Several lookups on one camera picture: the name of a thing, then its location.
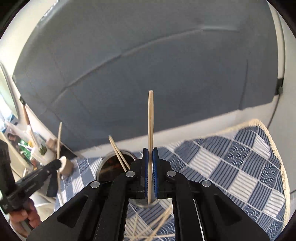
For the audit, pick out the cardboard roll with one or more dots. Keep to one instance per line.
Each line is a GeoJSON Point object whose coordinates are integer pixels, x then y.
{"type": "Point", "coordinates": [67, 166]}

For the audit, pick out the wooden chopstick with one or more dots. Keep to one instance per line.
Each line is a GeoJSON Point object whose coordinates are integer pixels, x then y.
{"type": "Point", "coordinates": [120, 153]}
{"type": "Point", "coordinates": [60, 139]}
{"type": "Point", "coordinates": [150, 120]}
{"type": "Point", "coordinates": [117, 154]}
{"type": "Point", "coordinates": [161, 235]}
{"type": "Point", "coordinates": [161, 222]}

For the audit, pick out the blue white patterned tablecloth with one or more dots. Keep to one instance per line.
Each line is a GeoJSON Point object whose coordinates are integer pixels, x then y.
{"type": "Point", "coordinates": [219, 166]}

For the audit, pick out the black wall socket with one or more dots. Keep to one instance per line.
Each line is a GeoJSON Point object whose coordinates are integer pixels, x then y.
{"type": "Point", "coordinates": [279, 87]}

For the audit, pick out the white cup with plant print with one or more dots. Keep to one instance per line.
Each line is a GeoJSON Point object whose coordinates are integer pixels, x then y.
{"type": "Point", "coordinates": [42, 153]}

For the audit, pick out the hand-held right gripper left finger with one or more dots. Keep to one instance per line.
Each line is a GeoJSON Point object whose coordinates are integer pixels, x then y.
{"type": "Point", "coordinates": [145, 173]}

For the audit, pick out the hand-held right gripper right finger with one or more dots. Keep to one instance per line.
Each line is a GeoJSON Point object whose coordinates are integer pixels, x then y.
{"type": "Point", "coordinates": [155, 176]}

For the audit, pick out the dark blue cloth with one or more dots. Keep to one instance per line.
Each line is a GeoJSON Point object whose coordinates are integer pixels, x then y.
{"type": "Point", "coordinates": [52, 190]}

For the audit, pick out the colourful printed packet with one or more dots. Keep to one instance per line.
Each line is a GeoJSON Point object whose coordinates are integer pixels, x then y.
{"type": "Point", "coordinates": [17, 146]}

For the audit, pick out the person's left hand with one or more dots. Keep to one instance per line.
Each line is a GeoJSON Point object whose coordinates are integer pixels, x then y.
{"type": "Point", "coordinates": [30, 220]}

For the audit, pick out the black chopstick holder cup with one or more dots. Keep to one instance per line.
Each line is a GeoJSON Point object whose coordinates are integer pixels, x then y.
{"type": "Point", "coordinates": [108, 166]}

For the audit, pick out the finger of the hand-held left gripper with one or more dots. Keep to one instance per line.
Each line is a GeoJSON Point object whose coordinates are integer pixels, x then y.
{"type": "Point", "coordinates": [53, 166]}

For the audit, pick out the grey sofa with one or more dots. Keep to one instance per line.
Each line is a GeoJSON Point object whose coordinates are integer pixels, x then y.
{"type": "Point", "coordinates": [150, 69]}

